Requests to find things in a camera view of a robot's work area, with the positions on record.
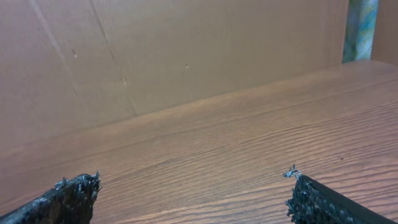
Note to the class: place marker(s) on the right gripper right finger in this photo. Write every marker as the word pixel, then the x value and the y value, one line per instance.
pixel 315 203

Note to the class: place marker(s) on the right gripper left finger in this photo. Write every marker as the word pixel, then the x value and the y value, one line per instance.
pixel 70 201

